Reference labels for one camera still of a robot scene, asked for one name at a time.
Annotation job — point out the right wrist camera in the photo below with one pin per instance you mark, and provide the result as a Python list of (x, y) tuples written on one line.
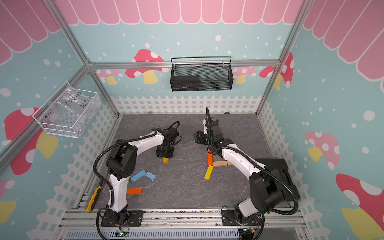
[(214, 131)]

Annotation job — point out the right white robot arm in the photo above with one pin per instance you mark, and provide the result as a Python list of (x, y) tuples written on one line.
[(271, 189)]

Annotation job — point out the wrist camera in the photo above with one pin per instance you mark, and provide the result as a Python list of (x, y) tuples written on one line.
[(171, 135), (214, 131)]

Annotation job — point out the clear plastic bag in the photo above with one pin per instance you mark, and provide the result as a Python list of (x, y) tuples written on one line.
[(68, 106)]

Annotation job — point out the light blue short block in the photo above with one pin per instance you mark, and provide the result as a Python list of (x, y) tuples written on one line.
[(150, 176)]

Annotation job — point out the orange block short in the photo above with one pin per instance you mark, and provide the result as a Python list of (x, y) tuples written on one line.
[(210, 159)]

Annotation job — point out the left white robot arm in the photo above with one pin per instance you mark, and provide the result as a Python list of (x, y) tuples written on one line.
[(121, 163)]

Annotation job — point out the yellow handled tool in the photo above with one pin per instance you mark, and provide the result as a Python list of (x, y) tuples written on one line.
[(93, 199)]

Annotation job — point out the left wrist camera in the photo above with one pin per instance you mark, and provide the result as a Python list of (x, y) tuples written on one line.
[(171, 135)]

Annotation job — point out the black wire basket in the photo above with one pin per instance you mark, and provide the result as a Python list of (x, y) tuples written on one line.
[(215, 73)]

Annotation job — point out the yellow long block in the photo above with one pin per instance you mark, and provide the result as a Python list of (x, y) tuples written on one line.
[(209, 172)]

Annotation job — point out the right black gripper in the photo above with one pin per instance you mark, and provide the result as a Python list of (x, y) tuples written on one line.
[(198, 138)]

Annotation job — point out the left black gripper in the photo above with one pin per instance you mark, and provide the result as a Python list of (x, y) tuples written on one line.
[(169, 155)]

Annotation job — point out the black box in basket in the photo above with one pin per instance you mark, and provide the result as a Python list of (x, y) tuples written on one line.
[(185, 83)]

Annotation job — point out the natural wood block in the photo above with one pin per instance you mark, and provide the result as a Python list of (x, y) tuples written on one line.
[(220, 163)]

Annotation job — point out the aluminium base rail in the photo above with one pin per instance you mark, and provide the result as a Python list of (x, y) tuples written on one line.
[(206, 224)]

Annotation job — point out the light blue long block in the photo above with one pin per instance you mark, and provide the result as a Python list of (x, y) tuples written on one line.
[(138, 175)]

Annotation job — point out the orange block front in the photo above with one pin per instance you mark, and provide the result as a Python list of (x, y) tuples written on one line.
[(136, 191)]

